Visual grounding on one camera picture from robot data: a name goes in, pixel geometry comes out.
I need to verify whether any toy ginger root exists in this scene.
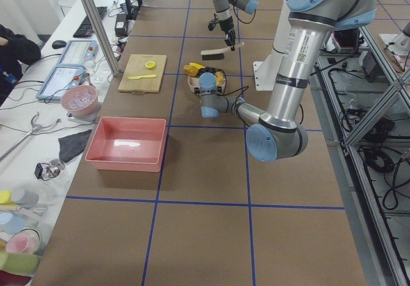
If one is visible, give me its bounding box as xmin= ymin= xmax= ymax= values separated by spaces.
xmin=215 ymin=71 xmax=224 ymax=86

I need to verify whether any wooden cutting board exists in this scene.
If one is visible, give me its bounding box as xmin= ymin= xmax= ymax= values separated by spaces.
xmin=118 ymin=54 xmax=167 ymax=93

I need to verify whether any toy potato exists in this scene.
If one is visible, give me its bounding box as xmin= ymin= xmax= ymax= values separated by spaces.
xmin=183 ymin=65 xmax=199 ymax=77

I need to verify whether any light blue cup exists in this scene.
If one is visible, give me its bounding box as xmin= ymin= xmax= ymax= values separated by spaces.
xmin=0 ymin=212 xmax=28 ymax=235

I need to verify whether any yellow cup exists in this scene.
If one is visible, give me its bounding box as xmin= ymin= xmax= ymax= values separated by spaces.
xmin=0 ymin=190 xmax=13 ymax=205

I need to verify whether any beige hand brush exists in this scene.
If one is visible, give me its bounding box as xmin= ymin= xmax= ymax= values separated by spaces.
xmin=200 ymin=42 xmax=245 ymax=60

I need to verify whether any small kitchen scale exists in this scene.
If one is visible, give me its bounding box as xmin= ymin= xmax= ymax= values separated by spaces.
xmin=66 ymin=103 xmax=102 ymax=122

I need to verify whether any black power adapter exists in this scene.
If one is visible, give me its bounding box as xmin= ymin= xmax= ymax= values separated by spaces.
xmin=115 ymin=13 xmax=134 ymax=37

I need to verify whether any teach pendant tablet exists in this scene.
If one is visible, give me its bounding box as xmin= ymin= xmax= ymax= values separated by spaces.
xmin=58 ymin=39 xmax=99 ymax=65
xmin=36 ymin=65 xmax=86 ymax=103

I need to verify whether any grey cup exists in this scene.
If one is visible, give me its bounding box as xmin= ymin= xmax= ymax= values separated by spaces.
xmin=10 ymin=189 xmax=39 ymax=208

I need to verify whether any black computer mouse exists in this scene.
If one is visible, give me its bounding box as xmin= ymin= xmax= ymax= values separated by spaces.
xmin=51 ymin=40 xmax=67 ymax=49

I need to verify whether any beige dustpan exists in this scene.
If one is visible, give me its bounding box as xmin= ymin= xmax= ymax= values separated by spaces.
xmin=187 ymin=72 xmax=227 ymax=93

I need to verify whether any metal grabber tool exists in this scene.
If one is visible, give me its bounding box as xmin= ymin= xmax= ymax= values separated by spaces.
xmin=1 ymin=112 xmax=62 ymax=161

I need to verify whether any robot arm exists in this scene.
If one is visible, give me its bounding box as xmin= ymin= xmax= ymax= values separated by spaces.
xmin=208 ymin=0 xmax=259 ymax=51
xmin=199 ymin=0 xmax=376 ymax=162

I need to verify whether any pink cup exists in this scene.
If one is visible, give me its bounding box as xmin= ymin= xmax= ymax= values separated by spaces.
xmin=5 ymin=228 xmax=41 ymax=254

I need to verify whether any pink bowl with ice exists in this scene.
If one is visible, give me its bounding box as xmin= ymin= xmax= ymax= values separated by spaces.
xmin=61 ymin=85 xmax=98 ymax=117

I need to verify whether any person in dark clothes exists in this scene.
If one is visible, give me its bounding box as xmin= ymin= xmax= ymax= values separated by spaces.
xmin=1 ymin=25 xmax=41 ymax=105

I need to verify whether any black keyboard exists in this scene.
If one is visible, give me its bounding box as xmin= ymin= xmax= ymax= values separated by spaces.
xmin=73 ymin=6 xmax=108 ymax=38

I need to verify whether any yellow toy lemon slice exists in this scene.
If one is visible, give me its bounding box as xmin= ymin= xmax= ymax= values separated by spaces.
xmin=145 ymin=61 xmax=156 ymax=70

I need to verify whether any dark grey cloth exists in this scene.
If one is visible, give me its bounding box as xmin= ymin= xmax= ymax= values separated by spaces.
xmin=58 ymin=130 xmax=92 ymax=163

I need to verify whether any green cup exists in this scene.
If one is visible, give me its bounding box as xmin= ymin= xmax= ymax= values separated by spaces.
xmin=1 ymin=252 xmax=40 ymax=276

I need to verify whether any pink plastic bin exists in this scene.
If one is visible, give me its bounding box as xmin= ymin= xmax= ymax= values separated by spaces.
xmin=85 ymin=117 xmax=167 ymax=172

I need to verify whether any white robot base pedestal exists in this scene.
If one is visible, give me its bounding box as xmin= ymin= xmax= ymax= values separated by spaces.
xmin=253 ymin=0 xmax=291 ymax=91

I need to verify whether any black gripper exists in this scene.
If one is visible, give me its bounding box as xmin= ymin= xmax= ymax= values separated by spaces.
xmin=208 ymin=14 xmax=236 ymax=51
xmin=194 ymin=87 xmax=224 ymax=96

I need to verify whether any aluminium frame post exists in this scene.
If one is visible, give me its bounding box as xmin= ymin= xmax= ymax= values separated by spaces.
xmin=81 ymin=0 xmax=120 ymax=76

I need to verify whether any lower teach pendant tablet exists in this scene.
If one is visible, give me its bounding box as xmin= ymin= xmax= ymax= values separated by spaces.
xmin=36 ymin=65 xmax=86 ymax=103

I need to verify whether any upper teach pendant tablet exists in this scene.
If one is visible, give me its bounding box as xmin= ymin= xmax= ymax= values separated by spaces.
xmin=58 ymin=39 xmax=99 ymax=65

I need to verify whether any yellow toy knife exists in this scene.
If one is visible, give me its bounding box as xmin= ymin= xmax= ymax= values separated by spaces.
xmin=127 ymin=74 xmax=157 ymax=80

